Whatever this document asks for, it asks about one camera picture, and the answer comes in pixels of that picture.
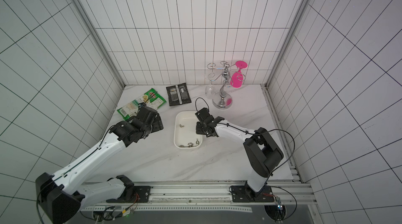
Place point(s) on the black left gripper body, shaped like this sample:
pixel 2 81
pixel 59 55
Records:
pixel 156 126

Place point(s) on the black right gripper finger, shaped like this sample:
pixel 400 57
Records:
pixel 211 132
pixel 200 128

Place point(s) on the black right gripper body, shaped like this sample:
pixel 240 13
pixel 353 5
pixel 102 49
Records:
pixel 201 122

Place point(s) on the white plastic storage box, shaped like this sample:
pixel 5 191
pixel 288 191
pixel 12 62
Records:
pixel 187 134

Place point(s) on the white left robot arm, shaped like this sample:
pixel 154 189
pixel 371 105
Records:
pixel 62 194

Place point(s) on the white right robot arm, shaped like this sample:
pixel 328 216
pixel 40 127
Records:
pixel 261 149

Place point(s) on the green chips bag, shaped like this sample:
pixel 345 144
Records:
pixel 150 99

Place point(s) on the chrome glass holder stand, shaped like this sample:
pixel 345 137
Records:
pixel 222 99

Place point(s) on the clear wine glass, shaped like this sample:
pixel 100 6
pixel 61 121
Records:
pixel 210 89

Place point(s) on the black snack packet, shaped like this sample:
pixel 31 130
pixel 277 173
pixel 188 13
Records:
pixel 178 95

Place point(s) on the pink wine glass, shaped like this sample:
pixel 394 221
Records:
pixel 238 78

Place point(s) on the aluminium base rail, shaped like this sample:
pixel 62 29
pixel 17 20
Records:
pixel 224 196

